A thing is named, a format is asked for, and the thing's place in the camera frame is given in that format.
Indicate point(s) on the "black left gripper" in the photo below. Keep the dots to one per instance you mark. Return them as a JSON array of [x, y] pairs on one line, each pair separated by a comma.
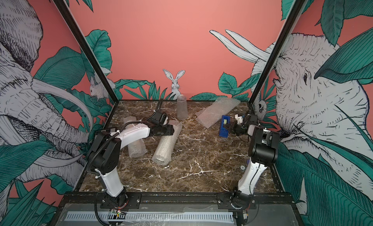
[[170, 130]]

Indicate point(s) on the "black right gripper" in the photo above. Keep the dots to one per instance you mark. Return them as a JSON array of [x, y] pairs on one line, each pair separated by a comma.
[[234, 129]]

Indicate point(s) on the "bubble wrap pile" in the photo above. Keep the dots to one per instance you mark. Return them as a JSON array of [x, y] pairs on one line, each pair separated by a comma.
[[163, 153]]

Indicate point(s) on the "bubble wrap sheet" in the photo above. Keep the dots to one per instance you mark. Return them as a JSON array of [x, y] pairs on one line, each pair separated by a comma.
[[213, 113], [137, 148]]

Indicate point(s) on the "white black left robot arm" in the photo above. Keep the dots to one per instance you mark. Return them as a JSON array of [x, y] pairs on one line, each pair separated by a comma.
[[103, 157]]

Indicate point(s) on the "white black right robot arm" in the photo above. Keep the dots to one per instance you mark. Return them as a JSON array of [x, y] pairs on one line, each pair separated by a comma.
[[262, 152]]

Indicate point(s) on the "blue tape dispenser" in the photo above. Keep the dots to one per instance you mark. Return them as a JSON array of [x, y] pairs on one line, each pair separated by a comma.
[[224, 126]]

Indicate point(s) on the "clear textured glass vase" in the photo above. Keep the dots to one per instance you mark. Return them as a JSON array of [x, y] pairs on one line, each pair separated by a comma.
[[182, 112]]

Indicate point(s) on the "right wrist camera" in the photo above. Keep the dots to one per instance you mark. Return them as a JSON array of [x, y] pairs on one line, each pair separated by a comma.
[[239, 119]]

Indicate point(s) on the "white slotted cable duct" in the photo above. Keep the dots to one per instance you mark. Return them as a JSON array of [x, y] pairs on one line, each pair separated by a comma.
[[219, 217]]

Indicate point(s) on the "black front mounting rail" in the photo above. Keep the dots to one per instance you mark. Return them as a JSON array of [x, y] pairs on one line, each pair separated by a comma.
[[225, 200]]

